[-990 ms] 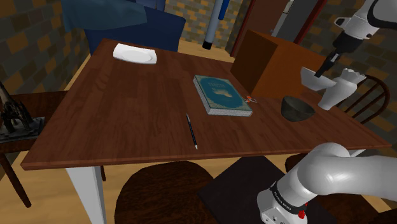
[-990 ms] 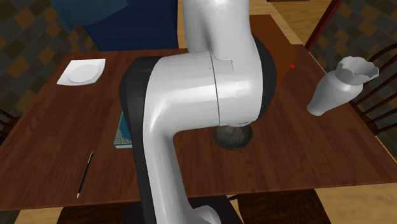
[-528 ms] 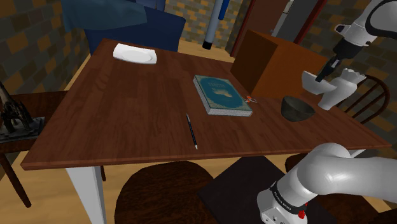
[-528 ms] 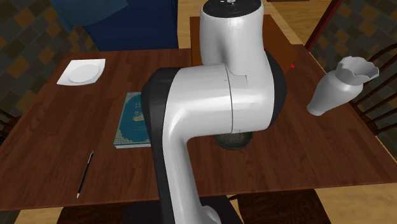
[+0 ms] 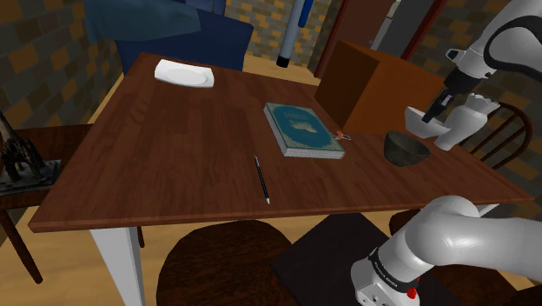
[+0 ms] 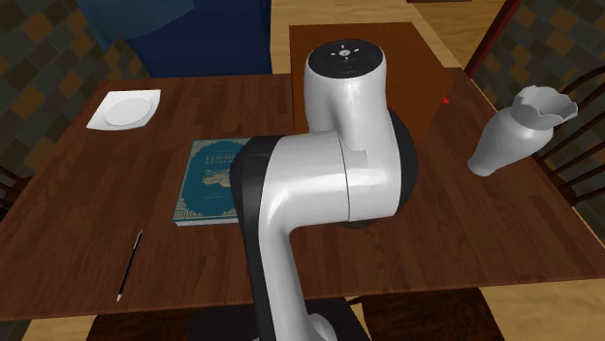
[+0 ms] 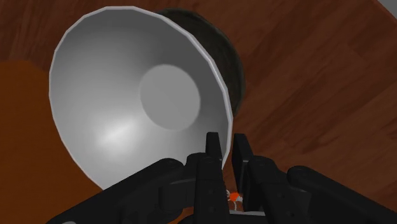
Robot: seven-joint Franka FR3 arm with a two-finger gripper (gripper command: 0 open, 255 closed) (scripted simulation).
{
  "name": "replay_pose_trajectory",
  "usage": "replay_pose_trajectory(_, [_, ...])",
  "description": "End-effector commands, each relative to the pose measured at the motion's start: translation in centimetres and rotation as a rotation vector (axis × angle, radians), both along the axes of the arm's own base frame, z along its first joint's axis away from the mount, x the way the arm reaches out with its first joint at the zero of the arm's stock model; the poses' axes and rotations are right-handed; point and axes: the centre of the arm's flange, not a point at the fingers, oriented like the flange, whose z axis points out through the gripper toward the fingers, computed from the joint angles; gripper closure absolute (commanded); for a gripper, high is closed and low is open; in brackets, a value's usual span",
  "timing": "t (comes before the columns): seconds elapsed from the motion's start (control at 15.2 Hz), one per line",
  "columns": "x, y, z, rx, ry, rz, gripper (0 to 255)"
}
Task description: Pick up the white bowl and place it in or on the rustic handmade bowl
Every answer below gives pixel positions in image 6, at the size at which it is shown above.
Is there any dark wooden chair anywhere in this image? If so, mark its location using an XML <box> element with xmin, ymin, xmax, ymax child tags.
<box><xmin>86</xmin><ymin>309</ymin><xmax>200</xmax><ymax>341</ymax></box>
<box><xmin>0</xmin><ymin>164</ymin><xmax>30</xmax><ymax>215</ymax></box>
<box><xmin>531</xmin><ymin>65</ymin><xmax>605</xmax><ymax>208</ymax></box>
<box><xmin>360</xmin><ymin>287</ymin><xmax>506</xmax><ymax>341</ymax></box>

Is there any brown wooden table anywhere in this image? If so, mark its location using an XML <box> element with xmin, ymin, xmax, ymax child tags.
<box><xmin>0</xmin><ymin>67</ymin><xmax>605</xmax><ymax>324</ymax></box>

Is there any black pen with silver tip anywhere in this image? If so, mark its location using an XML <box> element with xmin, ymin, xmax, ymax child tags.
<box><xmin>115</xmin><ymin>229</ymin><xmax>144</xmax><ymax>303</ymax></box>

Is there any dark blue armchair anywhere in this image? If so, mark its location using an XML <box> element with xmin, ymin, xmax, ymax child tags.
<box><xmin>74</xmin><ymin>0</ymin><xmax>273</xmax><ymax>80</ymax></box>

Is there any white square plate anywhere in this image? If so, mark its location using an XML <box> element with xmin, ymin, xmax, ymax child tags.
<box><xmin>85</xmin><ymin>88</ymin><xmax>162</xmax><ymax>132</ymax></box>

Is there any teal book with gold ornament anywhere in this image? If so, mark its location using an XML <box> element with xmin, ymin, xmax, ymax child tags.
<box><xmin>172</xmin><ymin>137</ymin><xmax>252</xmax><ymax>228</ymax></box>

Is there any white vase with wavy rim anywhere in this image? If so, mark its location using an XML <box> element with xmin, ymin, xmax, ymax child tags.
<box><xmin>466</xmin><ymin>84</ymin><xmax>580</xmax><ymax>178</ymax></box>

